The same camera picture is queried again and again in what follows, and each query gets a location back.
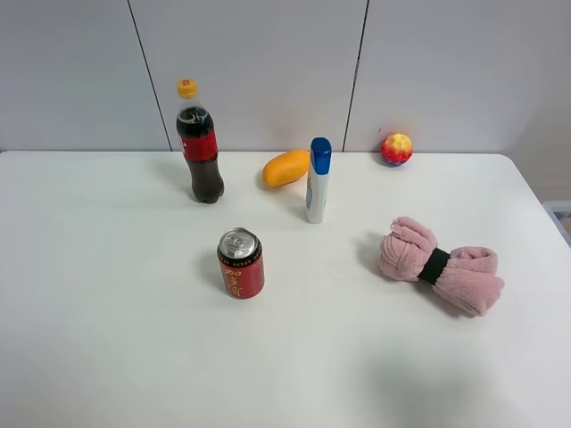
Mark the clear plastic bin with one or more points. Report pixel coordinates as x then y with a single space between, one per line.
559 213

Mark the orange mango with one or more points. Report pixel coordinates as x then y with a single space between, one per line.
286 168

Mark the cola bottle yellow cap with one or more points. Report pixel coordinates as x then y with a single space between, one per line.
198 142

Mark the red drink can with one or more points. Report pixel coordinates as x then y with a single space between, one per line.
240 258

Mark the pink rolled towel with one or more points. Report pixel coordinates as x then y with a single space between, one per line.
465 277

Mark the white bottle blue cap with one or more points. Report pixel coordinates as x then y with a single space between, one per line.
317 181

